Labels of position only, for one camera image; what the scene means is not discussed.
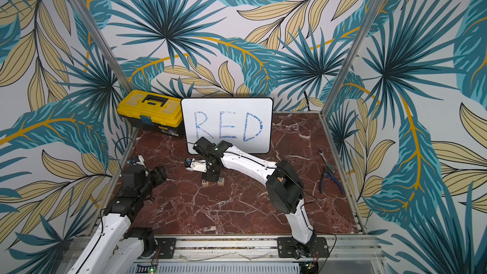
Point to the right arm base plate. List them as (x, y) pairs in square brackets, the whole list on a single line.
[(317, 247)]

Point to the aluminium front rail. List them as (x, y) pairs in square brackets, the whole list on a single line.
[(252, 254)]

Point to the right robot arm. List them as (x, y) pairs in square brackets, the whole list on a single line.
[(284, 187)]

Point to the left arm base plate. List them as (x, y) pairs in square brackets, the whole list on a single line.
[(163, 248)]

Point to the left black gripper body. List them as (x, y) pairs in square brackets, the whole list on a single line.
[(155, 178)]

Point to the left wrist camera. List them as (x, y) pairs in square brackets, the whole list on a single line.
[(136, 160)]

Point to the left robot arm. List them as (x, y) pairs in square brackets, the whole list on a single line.
[(116, 245)]

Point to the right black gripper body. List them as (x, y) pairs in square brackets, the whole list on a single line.
[(212, 171)]

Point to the yellow black toolbox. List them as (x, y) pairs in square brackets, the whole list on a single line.
[(153, 112)]

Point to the wooden block letter E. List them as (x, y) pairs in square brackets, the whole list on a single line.
[(221, 181)]

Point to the whiteboard with RED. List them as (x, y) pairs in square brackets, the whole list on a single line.
[(244, 122)]

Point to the blue handled pliers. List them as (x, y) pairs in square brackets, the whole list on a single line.
[(327, 180)]

